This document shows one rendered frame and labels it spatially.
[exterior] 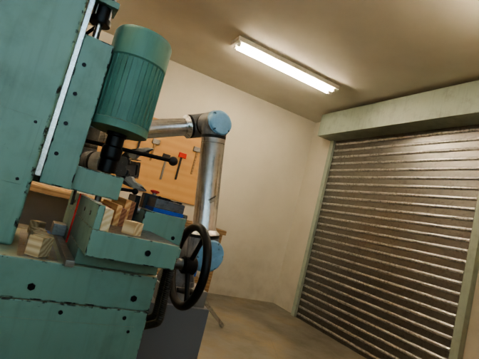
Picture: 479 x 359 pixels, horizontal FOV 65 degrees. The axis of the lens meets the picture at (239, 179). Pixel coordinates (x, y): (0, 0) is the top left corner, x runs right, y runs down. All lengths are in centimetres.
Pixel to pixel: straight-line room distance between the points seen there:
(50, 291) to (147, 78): 62
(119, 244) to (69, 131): 37
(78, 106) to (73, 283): 46
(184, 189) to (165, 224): 356
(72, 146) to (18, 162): 14
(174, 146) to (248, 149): 104
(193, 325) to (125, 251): 104
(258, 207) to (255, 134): 100
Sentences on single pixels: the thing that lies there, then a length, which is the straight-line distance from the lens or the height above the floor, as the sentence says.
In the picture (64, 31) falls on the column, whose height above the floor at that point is 135.
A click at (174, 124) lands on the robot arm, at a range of 178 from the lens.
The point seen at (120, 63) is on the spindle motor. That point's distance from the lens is 117.
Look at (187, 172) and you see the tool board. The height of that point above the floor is 143.
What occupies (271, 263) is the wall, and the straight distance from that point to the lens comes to 541.
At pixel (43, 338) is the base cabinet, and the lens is 102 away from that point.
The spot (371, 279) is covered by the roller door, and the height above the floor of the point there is 75.
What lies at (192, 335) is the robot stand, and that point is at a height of 42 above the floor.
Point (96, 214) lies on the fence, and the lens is 88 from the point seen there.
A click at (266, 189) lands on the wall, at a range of 523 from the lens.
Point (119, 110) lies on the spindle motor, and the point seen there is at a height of 121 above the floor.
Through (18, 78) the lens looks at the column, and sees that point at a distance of 108.
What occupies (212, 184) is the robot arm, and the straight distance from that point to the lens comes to 170.
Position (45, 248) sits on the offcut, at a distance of 100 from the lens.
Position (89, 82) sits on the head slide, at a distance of 113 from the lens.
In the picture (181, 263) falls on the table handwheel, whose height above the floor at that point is 82.
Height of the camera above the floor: 99
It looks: 6 degrees up
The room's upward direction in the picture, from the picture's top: 14 degrees clockwise
